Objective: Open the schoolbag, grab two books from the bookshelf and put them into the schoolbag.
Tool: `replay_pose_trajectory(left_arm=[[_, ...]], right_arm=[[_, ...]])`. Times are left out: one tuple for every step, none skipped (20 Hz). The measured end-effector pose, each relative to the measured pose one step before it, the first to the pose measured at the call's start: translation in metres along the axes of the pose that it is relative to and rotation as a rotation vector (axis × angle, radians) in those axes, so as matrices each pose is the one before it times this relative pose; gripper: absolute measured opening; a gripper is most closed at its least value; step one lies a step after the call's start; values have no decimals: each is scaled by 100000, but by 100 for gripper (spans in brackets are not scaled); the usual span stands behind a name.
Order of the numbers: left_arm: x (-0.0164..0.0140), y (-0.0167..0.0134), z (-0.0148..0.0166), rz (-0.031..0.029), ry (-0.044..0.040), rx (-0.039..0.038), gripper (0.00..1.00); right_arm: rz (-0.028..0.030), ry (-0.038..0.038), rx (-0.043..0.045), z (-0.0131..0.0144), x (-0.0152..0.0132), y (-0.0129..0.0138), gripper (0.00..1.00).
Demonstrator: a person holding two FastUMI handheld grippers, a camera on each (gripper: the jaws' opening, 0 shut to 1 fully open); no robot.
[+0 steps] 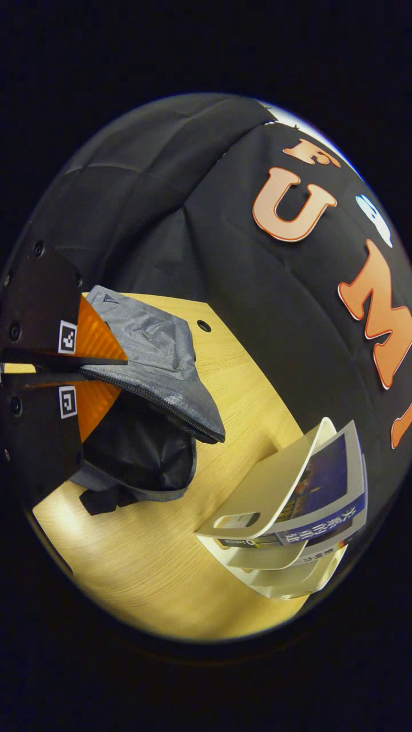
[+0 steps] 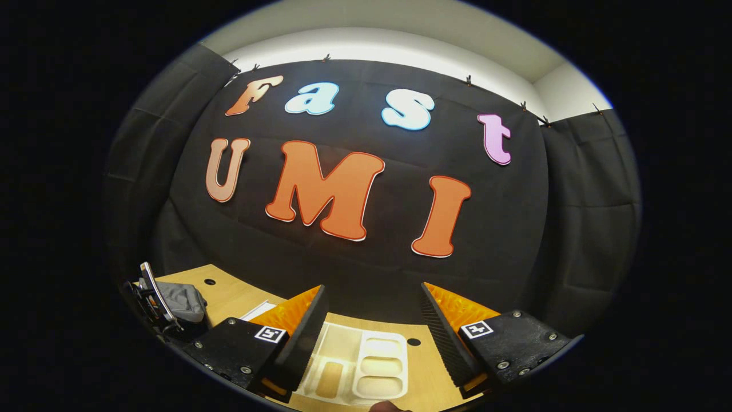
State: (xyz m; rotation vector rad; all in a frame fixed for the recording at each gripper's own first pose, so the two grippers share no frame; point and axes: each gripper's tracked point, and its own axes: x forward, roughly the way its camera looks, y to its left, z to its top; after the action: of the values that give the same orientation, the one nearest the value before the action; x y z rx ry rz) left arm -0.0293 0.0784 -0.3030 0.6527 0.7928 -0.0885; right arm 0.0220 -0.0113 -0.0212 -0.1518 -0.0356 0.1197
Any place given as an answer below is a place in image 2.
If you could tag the grey schoolbag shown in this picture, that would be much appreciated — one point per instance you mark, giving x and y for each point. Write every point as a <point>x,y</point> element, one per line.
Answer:
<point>183,300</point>

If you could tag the white bookshelf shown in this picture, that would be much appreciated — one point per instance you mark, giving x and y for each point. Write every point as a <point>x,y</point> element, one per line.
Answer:
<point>351,343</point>

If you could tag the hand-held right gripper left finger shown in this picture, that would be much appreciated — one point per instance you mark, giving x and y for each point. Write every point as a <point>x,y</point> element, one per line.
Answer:
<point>303,343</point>

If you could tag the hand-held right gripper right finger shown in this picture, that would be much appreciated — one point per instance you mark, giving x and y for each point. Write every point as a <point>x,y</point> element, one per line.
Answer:
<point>443,337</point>

